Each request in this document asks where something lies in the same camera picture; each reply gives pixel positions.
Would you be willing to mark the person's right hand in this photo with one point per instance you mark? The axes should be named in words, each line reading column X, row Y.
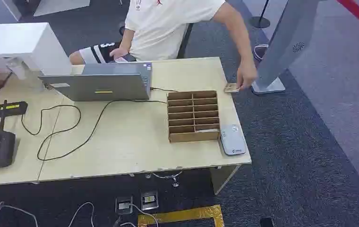
column 118, row 53

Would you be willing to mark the person's left hand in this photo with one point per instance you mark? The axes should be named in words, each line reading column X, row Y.
column 246, row 75

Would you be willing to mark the grey laptop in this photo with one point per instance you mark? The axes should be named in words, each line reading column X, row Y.
column 104, row 86

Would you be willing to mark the grey kiosk stand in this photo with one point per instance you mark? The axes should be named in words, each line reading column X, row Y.
column 286, row 40

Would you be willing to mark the person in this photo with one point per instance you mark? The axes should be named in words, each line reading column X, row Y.
column 167, row 31

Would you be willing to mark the grey card reader device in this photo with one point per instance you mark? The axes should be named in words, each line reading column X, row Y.
column 232, row 141

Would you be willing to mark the white card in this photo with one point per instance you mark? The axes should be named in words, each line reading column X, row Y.
column 207, row 130

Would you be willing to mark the white plinth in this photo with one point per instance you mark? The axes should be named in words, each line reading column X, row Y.
column 62, row 6

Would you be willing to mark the wooden slotted card box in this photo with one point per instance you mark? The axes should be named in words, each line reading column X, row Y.
column 193, row 136

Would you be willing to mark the white cabinet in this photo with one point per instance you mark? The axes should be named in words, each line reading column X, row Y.
column 23, row 40

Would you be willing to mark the clear plastic holder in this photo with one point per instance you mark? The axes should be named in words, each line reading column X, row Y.
column 17, row 69

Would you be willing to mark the desk leg panel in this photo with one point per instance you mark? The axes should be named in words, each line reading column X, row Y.
column 221, row 178

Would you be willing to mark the black device with yellow label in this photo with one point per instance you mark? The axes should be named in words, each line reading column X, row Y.
column 10, row 108

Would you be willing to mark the metal hook under desk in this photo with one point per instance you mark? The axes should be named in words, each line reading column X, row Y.
column 167, row 176

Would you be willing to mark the black robot foot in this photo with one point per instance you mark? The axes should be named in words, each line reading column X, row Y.
column 266, row 222

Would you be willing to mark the floor socket box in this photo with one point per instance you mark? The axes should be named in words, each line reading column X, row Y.
column 149, row 200
column 123, row 206

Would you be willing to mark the black stanchion post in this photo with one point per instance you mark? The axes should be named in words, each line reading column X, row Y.
column 259, row 22

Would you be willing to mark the yellow tape frame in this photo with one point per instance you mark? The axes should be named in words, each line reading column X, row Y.
column 182, row 215

